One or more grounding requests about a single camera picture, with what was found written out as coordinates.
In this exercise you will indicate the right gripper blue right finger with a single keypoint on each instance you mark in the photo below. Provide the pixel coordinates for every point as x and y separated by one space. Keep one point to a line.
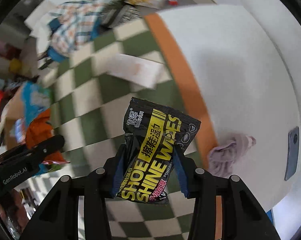
180 165

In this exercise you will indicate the white paper packet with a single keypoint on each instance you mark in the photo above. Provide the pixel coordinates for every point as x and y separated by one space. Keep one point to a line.
139 71

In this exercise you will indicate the white folding bed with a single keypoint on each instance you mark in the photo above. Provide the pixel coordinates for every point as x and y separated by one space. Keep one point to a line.
38 21

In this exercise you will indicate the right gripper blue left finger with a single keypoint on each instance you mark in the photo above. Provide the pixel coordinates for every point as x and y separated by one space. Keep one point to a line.
118 169

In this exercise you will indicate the plaid blanket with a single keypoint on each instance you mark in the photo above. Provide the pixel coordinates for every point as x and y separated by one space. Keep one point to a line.
73 24

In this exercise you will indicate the white low table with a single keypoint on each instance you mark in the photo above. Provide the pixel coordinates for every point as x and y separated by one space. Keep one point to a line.
248 88

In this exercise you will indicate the green white checkered mat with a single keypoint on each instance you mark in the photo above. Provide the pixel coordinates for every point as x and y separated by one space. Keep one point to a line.
88 107

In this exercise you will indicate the black shoe shine wipes packet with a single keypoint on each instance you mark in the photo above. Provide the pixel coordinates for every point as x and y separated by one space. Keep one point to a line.
152 132

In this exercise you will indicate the orange wipes packet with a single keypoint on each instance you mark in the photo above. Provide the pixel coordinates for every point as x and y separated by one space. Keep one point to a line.
39 130

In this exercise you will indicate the lilac cloth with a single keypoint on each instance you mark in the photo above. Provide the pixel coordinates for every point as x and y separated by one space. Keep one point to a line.
222 158

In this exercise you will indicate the cardboard box with blue print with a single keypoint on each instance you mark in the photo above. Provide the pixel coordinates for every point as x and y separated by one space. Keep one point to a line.
29 101

